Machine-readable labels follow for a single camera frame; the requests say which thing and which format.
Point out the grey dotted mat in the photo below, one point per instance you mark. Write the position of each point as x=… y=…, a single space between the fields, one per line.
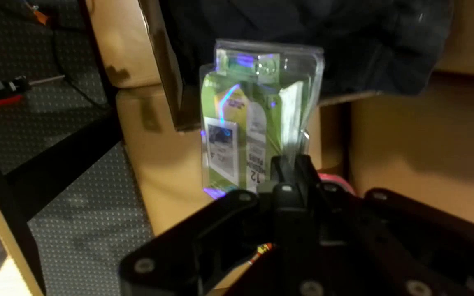
x=83 y=231

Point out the black cloth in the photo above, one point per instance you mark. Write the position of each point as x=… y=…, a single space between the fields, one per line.
x=357 y=38

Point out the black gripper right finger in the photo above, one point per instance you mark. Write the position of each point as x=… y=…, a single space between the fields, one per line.
x=390 y=247

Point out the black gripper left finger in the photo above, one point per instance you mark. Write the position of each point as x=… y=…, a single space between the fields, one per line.
x=221 y=252

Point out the tan leather sofa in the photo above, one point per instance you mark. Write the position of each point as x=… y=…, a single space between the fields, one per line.
x=423 y=153

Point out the light wooden board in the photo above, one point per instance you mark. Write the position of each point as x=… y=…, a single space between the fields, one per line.
x=7 y=282

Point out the clear plastic card case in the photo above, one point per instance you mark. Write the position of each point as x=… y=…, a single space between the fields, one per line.
x=242 y=116

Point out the black metal bar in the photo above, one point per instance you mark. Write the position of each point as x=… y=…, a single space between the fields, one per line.
x=56 y=165

